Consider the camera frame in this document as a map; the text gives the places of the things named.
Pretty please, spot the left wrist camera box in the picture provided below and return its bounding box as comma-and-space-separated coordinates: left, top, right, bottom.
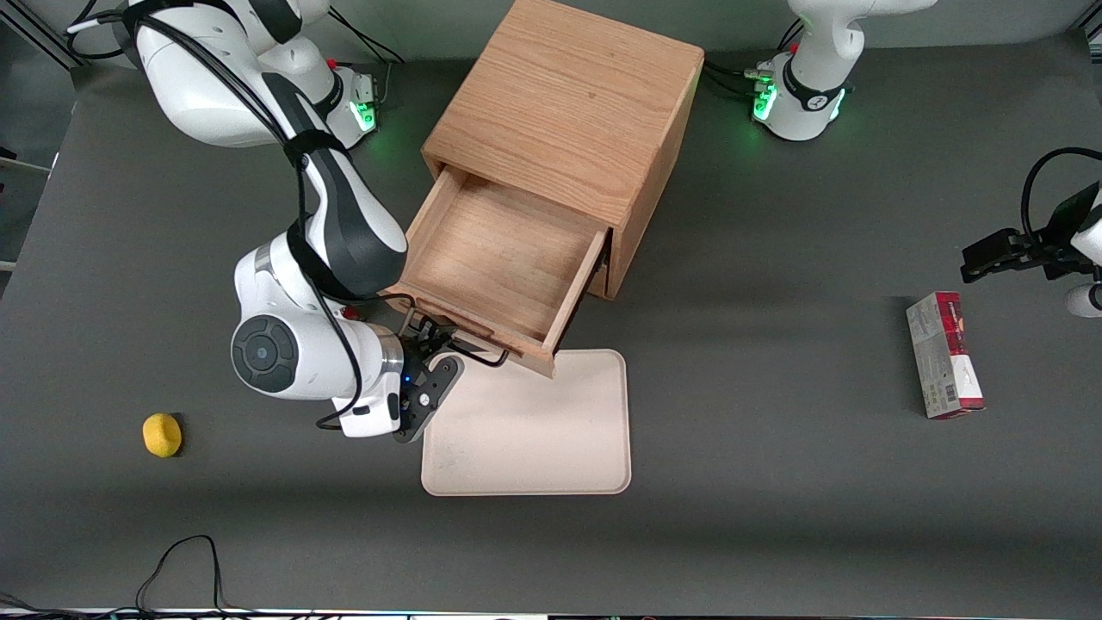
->
1065, 282, 1102, 319

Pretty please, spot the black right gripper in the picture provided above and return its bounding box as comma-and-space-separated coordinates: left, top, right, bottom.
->
393, 322, 467, 445

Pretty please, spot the black metal drawer handle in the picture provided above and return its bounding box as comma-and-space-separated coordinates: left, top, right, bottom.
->
405, 314, 511, 369

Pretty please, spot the black cables left arm base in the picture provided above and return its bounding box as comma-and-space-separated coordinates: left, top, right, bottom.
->
702, 17, 803, 97

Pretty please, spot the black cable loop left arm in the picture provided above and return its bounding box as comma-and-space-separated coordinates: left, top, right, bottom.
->
1021, 146, 1102, 252

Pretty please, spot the black cable on table edge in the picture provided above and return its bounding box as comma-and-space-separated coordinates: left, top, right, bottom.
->
0, 534, 233, 620

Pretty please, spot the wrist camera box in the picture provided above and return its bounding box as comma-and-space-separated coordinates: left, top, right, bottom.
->
1065, 282, 1102, 319
338, 392, 406, 438

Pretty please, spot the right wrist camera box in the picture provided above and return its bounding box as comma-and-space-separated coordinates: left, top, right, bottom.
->
338, 392, 406, 438

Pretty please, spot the wooden drawer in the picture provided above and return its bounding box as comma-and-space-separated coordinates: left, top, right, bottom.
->
383, 165, 612, 380

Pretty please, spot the black cables right arm base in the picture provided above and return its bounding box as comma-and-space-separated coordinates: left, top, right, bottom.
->
325, 7, 407, 117

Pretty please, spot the black cables arm base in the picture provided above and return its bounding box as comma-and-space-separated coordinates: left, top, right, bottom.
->
702, 17, 803, 97
325, 7, 407, 117

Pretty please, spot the cream plastic tray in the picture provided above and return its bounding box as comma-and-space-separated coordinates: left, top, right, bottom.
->
420, 348, 633, 498

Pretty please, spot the red plaid cardboard box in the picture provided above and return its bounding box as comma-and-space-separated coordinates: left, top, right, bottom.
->
906, 291, 987, 420

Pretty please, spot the black cable along right arm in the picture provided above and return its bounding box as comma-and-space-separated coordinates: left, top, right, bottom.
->
121, 4, 414, 431

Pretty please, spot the yellow lemon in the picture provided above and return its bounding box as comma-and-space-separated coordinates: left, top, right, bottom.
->
141, 412, 184, 459

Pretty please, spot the wooden drawer cabinet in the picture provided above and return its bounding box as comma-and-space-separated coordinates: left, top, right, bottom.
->
420, 0, 705, 301

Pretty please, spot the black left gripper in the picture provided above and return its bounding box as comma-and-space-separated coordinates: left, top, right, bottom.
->
960, 226, 1077, 285

